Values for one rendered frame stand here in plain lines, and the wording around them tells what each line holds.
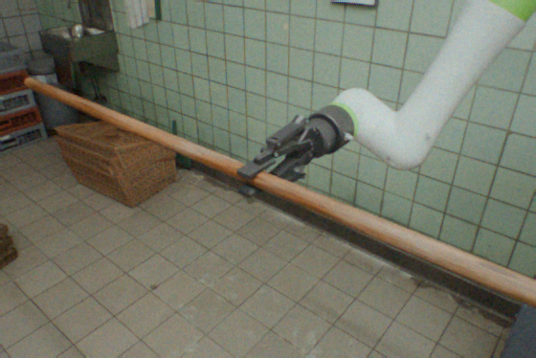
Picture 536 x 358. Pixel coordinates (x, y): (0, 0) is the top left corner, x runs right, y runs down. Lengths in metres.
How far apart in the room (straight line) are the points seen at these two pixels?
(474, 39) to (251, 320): 1.56
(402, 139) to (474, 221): 1.23
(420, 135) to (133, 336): 1.57
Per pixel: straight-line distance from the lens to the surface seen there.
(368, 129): 0.94
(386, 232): 0.62
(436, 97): 0.91
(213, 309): 2.13
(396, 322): 2.14
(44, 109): 4.06
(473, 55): 0.90
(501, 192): 2.01
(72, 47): 3.31
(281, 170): 0.79
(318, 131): 0.84
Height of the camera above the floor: 1.57
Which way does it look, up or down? 30 degrees down
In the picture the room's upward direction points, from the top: straight up
